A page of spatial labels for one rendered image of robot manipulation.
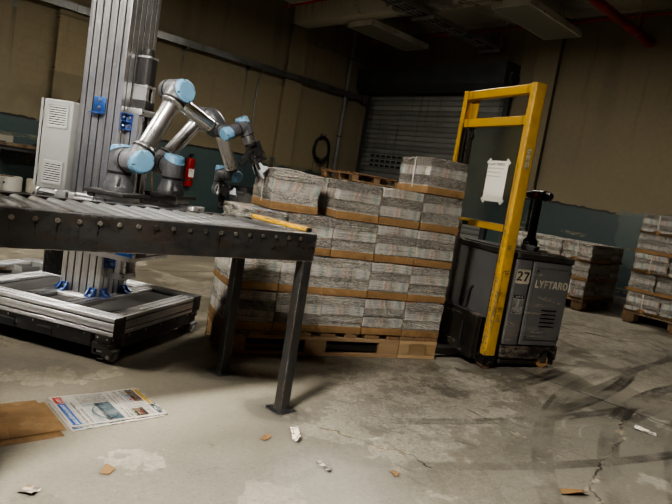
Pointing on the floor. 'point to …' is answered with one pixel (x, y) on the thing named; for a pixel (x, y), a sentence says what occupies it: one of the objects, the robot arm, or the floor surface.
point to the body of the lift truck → (517, 298)
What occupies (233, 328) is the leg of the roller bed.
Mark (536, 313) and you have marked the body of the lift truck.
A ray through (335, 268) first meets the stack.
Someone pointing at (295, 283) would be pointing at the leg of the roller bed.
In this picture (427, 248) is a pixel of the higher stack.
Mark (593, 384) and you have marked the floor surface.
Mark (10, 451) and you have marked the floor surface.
